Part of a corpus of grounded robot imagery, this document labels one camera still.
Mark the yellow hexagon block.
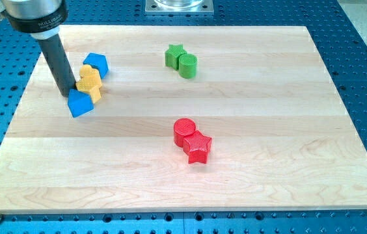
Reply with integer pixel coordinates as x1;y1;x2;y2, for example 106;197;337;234
75;77;102;103

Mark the red star block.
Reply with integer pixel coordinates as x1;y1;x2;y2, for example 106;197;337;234
183;131;212;164

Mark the red cylinder block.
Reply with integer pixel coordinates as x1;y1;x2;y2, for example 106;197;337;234
173;118;196;148

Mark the blue pentagon block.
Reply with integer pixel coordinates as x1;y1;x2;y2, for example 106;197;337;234
83;53;109;79
68;89;94;118

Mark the wooden board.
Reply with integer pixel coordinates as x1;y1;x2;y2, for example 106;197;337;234
0;25;367;214

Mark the green star block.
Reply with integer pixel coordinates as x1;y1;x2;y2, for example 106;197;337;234
165;44;187;70

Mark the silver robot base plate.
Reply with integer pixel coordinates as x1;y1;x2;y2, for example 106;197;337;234
144;0;214;15

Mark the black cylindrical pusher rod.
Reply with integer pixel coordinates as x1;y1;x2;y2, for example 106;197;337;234
38;34;75;97

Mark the blue perforated table plate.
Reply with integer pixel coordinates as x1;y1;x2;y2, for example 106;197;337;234
0;0;367;233

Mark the blue pentagon block lower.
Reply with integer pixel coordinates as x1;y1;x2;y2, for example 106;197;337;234
68;89;94;118

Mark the green cylinder block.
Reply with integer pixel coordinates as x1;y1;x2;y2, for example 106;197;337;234
178;53;198;79

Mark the blue pentagon block upper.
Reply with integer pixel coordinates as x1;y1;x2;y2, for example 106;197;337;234
83;53;109;79

